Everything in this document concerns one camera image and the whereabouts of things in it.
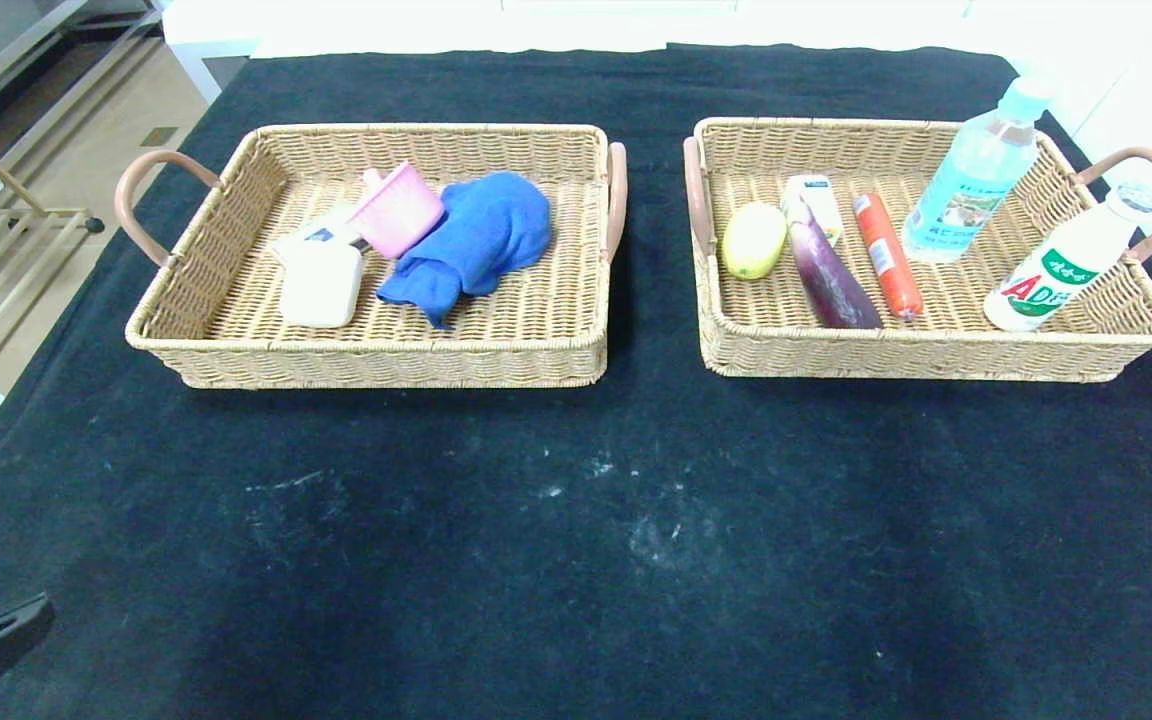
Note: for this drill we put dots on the cream box with blue print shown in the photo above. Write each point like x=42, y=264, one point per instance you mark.
x=321, y=232

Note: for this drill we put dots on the orange sausage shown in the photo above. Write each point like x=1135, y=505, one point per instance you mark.
x=886, y=255

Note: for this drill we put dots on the white milk bottle green label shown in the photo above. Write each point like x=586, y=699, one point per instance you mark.
x=1056, y=270

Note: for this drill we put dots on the white table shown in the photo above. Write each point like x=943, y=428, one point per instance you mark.
x=226, y=30

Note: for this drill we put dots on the small white drink carton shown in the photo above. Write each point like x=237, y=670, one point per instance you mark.
x=821, y=200

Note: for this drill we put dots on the blue cloth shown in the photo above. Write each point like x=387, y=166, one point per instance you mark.
x=481, y=235

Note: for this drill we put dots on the pink plastic cup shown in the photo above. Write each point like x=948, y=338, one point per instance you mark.
x=398, y=212

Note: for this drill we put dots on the clear water bottle blue cap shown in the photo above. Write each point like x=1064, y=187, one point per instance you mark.
x=971, y=180

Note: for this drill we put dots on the yellow lemon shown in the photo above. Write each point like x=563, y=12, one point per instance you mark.
x=754, y=240

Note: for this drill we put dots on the brass floor outlet cover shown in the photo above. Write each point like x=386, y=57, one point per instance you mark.
x=159, y=137

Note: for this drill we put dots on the grey metal rail frame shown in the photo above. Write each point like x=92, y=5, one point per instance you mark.
x=16, y=52

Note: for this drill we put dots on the purple eggplant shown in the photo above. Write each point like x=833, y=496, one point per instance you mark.
x=836, y=285

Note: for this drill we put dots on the white soap bar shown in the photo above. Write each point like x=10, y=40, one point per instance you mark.
x=321, y=285

